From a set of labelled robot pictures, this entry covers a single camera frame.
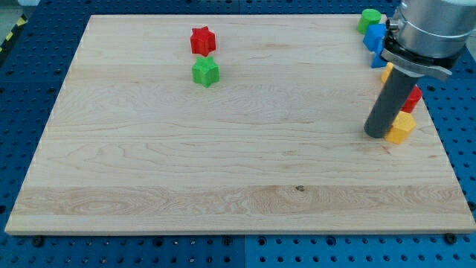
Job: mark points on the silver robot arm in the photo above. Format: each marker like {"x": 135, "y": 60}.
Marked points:
{"x": 427, "y": 37}

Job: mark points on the green star block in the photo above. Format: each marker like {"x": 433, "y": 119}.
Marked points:
{"x": 205, "y": 71}

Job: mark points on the red star block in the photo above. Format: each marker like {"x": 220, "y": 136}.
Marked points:
{"x": 202, "y": 41}

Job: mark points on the wooden board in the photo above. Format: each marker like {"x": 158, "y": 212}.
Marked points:
{"x": 134, "y": 147}

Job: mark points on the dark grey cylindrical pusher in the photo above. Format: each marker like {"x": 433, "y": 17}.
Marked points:
{"x": 391, "y": 99}

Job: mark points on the yellow block behind pusher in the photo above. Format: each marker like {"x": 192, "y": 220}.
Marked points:
{"x": 386, "y": 73}

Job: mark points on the yellow hexagon block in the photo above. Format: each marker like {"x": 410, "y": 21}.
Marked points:
{"x": 401, "y": 128}

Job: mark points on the blue block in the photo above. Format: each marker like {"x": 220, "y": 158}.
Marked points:
{"x": 373, "y": 41}

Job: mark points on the green cylinder block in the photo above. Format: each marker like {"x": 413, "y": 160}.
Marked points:
{"x": 368, "y": 17}

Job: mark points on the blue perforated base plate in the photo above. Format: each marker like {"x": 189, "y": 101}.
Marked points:
{"x": 31, "y": 76}

